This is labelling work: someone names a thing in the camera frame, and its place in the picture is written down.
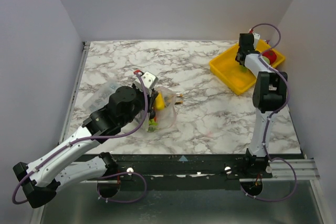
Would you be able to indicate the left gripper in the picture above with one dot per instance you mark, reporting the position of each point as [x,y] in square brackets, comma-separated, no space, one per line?
[151,96]

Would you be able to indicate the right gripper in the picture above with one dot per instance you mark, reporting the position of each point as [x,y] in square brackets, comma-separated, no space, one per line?
[240,57]

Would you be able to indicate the red toy tomato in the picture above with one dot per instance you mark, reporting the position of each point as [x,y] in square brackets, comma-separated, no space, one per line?
[271,56]

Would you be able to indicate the yellow toy mango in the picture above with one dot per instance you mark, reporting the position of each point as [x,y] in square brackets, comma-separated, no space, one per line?
[159,103]

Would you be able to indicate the toy green onion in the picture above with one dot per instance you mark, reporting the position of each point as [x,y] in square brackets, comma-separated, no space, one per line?
[153,125]

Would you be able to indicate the clear zip top bag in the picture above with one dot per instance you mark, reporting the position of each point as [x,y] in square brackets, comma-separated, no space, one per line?
[163,114]

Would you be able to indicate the green toy grapes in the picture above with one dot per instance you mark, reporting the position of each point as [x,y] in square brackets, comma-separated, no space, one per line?
[243,69]

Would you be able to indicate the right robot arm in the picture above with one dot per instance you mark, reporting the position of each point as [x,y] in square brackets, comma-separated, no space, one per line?
[269,97]

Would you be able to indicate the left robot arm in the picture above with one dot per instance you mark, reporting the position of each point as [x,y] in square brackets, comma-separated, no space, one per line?
[41,180]

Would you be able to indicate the green toy cabbage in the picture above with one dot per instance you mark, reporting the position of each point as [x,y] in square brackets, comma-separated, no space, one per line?
[267,61]

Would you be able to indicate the clear plastic box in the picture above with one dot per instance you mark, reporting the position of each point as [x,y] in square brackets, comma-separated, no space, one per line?
[101,97]

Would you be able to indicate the yellow plastic tray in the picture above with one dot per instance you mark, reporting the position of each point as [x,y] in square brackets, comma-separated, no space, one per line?
[226,68]

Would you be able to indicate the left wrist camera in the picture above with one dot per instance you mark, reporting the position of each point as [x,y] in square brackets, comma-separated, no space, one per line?
[146,80]

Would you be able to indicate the yellow handled pliers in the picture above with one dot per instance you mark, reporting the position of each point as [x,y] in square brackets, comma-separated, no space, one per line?
[178,98]

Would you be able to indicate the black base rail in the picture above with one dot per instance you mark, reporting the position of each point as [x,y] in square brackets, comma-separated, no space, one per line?
[170,172]

